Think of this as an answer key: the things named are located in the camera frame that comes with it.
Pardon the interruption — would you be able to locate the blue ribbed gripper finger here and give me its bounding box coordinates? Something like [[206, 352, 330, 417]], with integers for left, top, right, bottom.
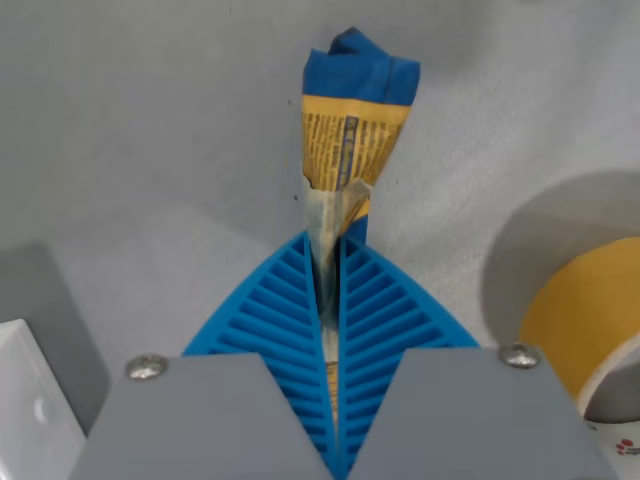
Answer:
[[337, 233, 619, 480], [69, 230, 339, 480]]

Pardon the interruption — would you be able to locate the yellow tape roll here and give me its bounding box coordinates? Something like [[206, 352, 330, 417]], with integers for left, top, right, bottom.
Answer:
[[516, 236, 640, 480]]

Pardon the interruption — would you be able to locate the blue and yellow taped bag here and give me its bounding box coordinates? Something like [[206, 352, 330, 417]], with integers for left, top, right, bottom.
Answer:
[[298, 26, 422, 439]]

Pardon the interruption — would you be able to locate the white wall socket box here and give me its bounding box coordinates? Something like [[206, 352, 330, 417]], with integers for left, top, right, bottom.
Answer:
[[0, 318, 87, 480]]

